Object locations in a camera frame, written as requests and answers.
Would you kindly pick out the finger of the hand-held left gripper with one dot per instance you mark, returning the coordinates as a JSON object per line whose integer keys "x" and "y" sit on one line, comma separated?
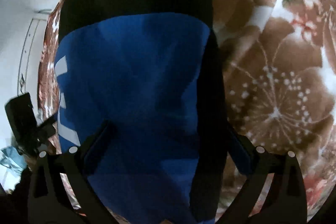
{"x": 47, "y": 129}
{"x": 21, "y": 116}

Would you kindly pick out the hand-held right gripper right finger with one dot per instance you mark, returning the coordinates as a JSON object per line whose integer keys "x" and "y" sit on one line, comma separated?
{"x": 242, "y": 153}

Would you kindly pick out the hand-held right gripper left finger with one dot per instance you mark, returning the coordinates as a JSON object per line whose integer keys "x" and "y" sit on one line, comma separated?
{"x": 98, "y": 146}

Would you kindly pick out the blue and black jacket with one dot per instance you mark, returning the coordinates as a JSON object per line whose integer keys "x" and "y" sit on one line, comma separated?
{"x": 131, "y": 69}

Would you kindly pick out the light blue plastic bag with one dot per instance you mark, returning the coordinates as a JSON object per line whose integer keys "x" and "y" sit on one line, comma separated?
{"x": 11, "y": 163}

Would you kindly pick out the white door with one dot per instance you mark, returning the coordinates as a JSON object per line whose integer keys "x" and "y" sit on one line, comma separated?
{"x": 29, "y": 56}

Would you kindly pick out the floral blanket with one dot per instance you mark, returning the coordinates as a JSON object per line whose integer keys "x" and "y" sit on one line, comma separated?
{"x": 275, "y": 82}

